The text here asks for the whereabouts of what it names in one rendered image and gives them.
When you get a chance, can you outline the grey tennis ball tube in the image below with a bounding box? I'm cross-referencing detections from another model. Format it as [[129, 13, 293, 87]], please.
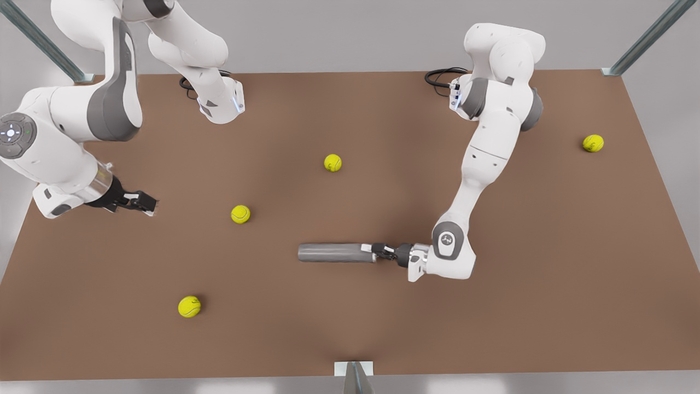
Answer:
[[297, 243, 378, 264]]

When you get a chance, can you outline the black cable loop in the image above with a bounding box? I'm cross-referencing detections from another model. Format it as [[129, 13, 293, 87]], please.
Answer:
[[179, 69, 233, 100], [425, 67, 470, 98]]

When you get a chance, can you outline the silver frame post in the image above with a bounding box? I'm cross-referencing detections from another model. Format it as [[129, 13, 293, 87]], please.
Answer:
[[601, 0, 698, 77], [0, 0, 95, 84], [335, 361, 375, 394]]

